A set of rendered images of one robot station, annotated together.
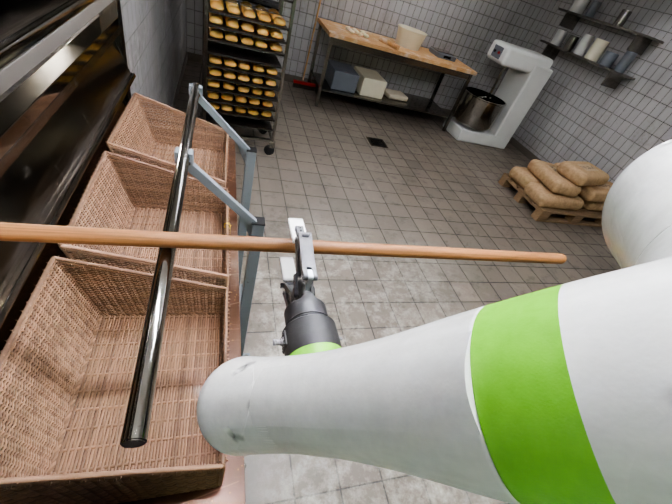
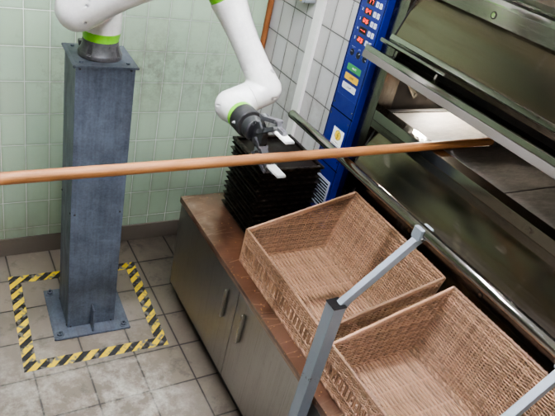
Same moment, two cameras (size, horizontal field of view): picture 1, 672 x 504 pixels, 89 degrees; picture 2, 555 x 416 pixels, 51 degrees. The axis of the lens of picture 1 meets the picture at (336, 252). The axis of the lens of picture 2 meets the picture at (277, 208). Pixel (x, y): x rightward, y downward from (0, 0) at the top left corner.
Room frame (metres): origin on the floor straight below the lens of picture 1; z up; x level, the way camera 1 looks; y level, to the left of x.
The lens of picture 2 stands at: (2.03, -0.15, 1.93)
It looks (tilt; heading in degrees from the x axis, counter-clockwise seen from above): 31 degrees down; 170
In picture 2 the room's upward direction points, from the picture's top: 14 degrees clockwise
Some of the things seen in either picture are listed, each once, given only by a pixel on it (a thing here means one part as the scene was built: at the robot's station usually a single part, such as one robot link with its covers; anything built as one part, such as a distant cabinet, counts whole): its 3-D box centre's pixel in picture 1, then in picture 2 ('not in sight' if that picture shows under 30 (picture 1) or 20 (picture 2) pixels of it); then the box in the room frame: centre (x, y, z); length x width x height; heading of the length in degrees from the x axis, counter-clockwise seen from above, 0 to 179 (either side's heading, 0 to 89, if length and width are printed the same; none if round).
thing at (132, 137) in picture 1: (178, 148); not in sight; (1.47, 0.93, 0.72); 0.56 x 0.49 x 0.28; 25
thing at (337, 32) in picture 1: (387, 79); not in sight; (5.55, 0.16, 0.45); 2.20 x 0.80 x 0.90; 116
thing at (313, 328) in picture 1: (309, 341); (248, 121); (0.33, -0.01, 1.19); 0.12 x 0.06 x 0.09; 117
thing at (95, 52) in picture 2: not in sight; (97, 40); (-0.04, -0.56, 1.23); 0.26 x 0.15 x 0.06; 24
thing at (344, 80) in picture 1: (341, 76); not in sight; (5.24, 0.79, 0.35); 0.50 x 0.36 x 0.24; 26
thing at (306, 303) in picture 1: (304, 305); (257, 132); (0.40, 0.02, 1.19); 0.09 x 0.07 x 0.08; 27
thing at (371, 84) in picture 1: (368, 82); not in sight; (5.43, 0.41, 0.35); 0.50 x 0.36 x 0.24; 28
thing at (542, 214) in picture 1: (554, 200); not in sight; (4.35, -2.38, 0.07); 1.20 x 0.80 x 0.14; 116
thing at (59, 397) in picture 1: (134, 367); (335, 267); (0.40, 0.40, 0.72); 0.56 x 0.49 x 0.28; 26
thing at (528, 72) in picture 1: (495, 96); not in sight; (5.90, -1.44, 0.66); 1.00 x 0.66 x 1.32; 116
